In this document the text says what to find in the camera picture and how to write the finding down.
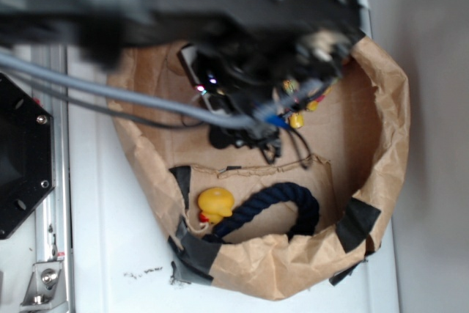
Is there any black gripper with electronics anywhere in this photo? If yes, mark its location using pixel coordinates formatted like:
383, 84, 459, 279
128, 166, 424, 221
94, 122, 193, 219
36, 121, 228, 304
178, 29, 358, 165

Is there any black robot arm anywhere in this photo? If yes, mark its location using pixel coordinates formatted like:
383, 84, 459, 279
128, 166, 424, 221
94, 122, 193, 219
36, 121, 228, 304
1, 0, 364, 163

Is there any yellow rubber duck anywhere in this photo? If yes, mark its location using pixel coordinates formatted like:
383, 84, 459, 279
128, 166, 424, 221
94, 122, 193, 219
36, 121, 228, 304
197, 188, 235, 224

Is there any brown paper bag bin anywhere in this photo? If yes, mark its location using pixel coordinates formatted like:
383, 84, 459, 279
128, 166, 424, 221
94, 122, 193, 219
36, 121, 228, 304
114, 37, 410, 301

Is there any white plastic tray lid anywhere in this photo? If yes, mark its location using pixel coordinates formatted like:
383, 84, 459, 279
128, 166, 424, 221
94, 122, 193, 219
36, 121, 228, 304
65, 0, 402, 313

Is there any dark navy rope loop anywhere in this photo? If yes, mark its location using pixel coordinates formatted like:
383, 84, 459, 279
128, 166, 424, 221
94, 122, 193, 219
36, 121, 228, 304
202, 182, 321, 244

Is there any grey cable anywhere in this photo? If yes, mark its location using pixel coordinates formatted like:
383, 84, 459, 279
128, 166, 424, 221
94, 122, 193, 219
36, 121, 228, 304
0, 51, 257, 130

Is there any black octagonal mount plate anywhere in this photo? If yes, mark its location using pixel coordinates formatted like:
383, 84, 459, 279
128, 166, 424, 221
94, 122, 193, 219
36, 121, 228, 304
1, 74, 54, 240

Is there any aluminium extrusion rail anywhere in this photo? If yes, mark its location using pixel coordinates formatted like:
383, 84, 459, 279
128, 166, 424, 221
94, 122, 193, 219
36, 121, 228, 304
21, 43, 76, 313

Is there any metal corner bracket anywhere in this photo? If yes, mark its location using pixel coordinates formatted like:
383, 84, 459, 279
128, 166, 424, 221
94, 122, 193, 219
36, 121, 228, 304
20, 260, 67, 312

